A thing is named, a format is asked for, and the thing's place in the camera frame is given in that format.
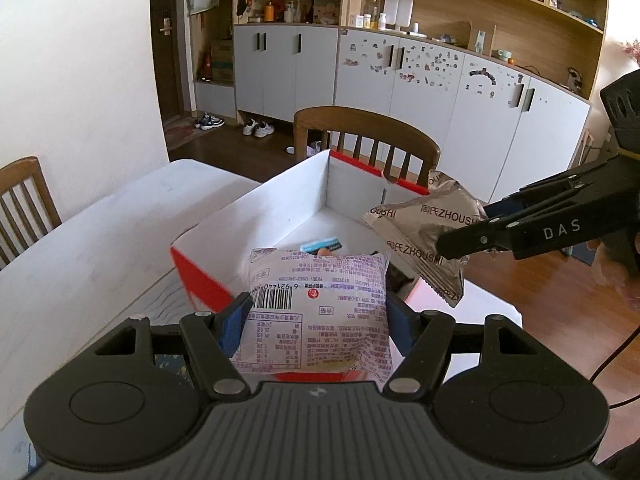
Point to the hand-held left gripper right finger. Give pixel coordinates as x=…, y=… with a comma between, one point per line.
x=400, y=321

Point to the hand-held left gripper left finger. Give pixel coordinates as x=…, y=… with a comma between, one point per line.
x=235, y=325

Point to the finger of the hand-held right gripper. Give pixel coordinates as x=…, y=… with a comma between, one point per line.
x=475, y=240
x=500, y=208

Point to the silver foil snack packet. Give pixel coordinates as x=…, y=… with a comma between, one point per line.
x=420, y=230

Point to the pink bread packet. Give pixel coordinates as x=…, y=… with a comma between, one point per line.
x=310, y=330

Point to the white blue sausage packet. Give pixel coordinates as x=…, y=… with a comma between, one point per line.
x=320, y=246

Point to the red cardboard shoe box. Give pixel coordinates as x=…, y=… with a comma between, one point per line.
x=300, y=195

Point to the person's right hand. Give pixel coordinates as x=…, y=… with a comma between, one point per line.
x=617, y=277

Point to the dark blue speckled mat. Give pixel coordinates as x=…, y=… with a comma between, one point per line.
x=170, y=366

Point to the white marble desk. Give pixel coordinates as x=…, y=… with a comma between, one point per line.
x=100, y=240

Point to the brown wooden chair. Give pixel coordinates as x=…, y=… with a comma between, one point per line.
x=350, y=122
x=25, y=170

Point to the red patterned door rug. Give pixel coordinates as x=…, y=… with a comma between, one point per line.
x=180, y=137

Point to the white sneaker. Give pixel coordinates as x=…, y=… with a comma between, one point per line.
x=249, y=127
x=265, y=130

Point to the black sneaker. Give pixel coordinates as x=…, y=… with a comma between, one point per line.
x=215, y=122
x=201, y=123

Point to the dark wooden door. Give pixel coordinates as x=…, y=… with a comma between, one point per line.
x=170, y=70

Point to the orange bottle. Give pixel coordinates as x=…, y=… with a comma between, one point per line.
x=269, y=11

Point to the white wooden wall cabinet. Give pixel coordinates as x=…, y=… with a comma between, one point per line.
x=440, y=85

